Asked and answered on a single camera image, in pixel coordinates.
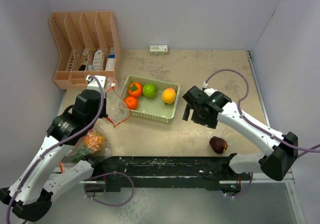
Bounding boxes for toy pineapple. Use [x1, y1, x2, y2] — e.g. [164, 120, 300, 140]
[66, 131, 106, 164]

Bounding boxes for pink desk organizer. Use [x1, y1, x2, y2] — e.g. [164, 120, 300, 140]
[49, 11, 122, 90]

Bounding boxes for green toy lime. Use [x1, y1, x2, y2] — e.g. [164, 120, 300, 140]
[142, 84, 157, 98]

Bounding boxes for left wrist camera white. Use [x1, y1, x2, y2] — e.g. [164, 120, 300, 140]
[85, 75, 107, 92]

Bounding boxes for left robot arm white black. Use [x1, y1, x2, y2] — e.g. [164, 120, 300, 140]
[0, 89, 107, 223]

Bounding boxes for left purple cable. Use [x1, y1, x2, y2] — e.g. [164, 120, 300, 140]
[5, 75, 105, 224]

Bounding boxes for dark red toy apple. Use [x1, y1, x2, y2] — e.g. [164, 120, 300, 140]
[209, 136, 228, 154]

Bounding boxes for yellow orange toy fruit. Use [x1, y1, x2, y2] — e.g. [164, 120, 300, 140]
[161, 88, 177, 104]

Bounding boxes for green plastic basket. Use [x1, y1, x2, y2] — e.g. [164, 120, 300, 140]
[122, 75, 181, 123]

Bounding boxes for small white green box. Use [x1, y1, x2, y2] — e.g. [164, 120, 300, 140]
[149, 45, 168, 55]

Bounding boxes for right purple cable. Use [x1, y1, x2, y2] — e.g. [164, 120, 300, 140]
[204, 69, 320, 152]

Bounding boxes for white blue box in organizer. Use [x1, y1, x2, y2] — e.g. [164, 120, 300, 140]
[105, 47, 116, 71]

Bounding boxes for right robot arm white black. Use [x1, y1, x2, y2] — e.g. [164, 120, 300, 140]
[183, 86, 298, 181]

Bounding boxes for clear zip bag orange zipper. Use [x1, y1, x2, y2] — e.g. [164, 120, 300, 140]
[58, 126, 112, 173]

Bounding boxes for white tube in organizer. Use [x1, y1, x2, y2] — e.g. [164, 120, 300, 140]
[92, 49, 103, 71]

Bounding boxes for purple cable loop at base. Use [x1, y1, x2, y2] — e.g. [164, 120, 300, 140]
[83, 171, 136, 207]

